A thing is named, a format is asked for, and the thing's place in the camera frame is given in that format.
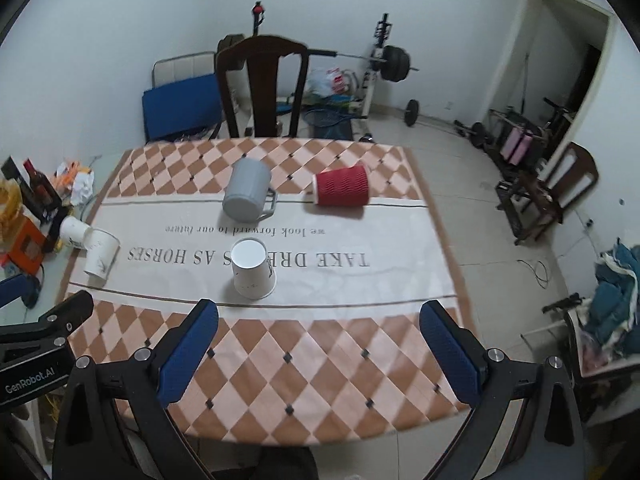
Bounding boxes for dark wooden chair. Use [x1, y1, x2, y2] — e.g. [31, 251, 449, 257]
[515, 142, 600, 246]
[215, 35, 309, 138]

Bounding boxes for crumpled white plastic bag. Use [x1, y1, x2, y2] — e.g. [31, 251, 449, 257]
[52, 160, 96, 206]

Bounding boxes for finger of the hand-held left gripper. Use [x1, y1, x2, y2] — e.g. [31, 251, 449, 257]
[0, 274, 43, 311]
[0, 290, 95, 361]

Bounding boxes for exercise machine with pink pads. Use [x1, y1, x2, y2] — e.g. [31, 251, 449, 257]
[487, 107, 546, 171]

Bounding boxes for yellow oil bottle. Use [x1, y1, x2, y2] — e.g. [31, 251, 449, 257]
[0, 180, 26, 248]

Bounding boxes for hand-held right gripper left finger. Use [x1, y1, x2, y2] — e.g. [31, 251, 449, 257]
[52, 299, 221, 480]

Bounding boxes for blue padded folding chair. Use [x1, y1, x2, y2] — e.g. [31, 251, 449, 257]
[141, 51, 226, 143]

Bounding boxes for white paper cup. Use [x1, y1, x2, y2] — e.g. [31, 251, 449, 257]
[59, 215, 93, 250]
[229, 238, 277, 301]
[82, 228, 122, 280]

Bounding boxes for black box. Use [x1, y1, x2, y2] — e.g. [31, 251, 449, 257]
[0, 156, 31, 191]

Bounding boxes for black barbell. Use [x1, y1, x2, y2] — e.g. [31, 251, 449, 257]
[217, 34, 421, 83]

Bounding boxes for dark bottle with red cap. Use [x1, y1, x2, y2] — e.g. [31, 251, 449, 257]
[22, 158, 61, 206]

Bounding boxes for red ribbed paper cup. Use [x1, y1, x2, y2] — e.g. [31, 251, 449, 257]
[311, 164, 372, 208]

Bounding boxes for white red plastic bag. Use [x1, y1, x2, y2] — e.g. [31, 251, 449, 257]
[306, 67, 351, 98]

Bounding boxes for checked printed tablecloth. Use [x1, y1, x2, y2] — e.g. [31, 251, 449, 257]
[59, 137, 478, 446]

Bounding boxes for pile of clothes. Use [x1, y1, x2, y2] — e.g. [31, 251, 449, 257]
[582, 242, 640, 361]

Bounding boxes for barbell rack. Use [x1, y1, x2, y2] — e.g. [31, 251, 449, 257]
[249, 1, 397, 141]

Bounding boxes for orange box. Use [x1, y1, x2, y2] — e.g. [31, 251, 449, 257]
[0, 220, 48, 276]

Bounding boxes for grey plastic mug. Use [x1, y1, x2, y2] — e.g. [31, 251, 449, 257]
[221, 157, 280, 222]

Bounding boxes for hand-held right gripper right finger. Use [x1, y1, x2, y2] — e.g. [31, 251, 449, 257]
[419, 300, 593, 480]

